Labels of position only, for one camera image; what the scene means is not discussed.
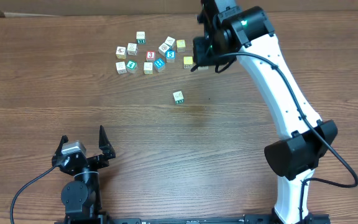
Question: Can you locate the white-top green-sided block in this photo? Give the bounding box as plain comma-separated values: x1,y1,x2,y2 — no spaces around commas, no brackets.
197,66,209,70

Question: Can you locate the green letter R block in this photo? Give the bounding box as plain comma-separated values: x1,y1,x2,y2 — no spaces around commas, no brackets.
136,31,145,44

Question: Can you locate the plain wooden picture block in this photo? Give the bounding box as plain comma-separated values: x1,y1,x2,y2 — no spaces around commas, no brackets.
158,43,171,57

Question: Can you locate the blue number 5 block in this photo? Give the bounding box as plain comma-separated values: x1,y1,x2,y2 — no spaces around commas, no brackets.
165,50,176,63

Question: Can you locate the white-top wooden block rear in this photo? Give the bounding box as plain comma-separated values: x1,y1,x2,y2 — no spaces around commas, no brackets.
165,36,176,49

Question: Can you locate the white block red drawing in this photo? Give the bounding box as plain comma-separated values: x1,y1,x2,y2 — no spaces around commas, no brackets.
173,91,184,105

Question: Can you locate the yellow-top wooden block rear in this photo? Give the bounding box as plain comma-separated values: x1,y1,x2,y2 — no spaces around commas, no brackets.
177,40,186,52

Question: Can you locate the leaf picture wooden block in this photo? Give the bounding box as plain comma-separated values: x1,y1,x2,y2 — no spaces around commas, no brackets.
127,43,138,55

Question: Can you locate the butterfly picture wooden block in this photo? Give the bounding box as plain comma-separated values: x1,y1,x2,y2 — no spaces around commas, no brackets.
116,62,127,74

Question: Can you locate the red number 3 block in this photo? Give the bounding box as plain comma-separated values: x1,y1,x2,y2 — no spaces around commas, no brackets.
146,51,155,62

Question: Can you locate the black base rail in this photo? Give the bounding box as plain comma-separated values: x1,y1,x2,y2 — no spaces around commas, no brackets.
54,213,331,224

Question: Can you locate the green number 4 block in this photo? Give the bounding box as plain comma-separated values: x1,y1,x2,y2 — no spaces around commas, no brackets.
126,60,138,73

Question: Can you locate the cardboard back panel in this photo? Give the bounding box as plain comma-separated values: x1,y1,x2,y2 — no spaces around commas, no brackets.
0,0,358,17

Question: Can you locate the yellow-top letter P block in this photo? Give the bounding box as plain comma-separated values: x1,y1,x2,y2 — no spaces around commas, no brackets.
183,56,193,69

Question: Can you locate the yellow-framed blue picture block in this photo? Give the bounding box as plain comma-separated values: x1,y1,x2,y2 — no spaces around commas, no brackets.
144,62,153,75

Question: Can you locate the yellow-sided boot picture block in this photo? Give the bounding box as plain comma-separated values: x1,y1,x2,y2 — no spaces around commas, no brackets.
116,46,127,59

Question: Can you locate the blue-top wooden block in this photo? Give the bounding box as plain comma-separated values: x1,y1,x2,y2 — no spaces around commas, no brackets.
153,58,165,72

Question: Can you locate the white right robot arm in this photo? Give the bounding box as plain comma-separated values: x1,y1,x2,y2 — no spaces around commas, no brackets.
190,0,337,223

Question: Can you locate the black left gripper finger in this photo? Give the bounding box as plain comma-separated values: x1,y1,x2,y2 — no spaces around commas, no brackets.
99,125,116,159
54,135,68,156

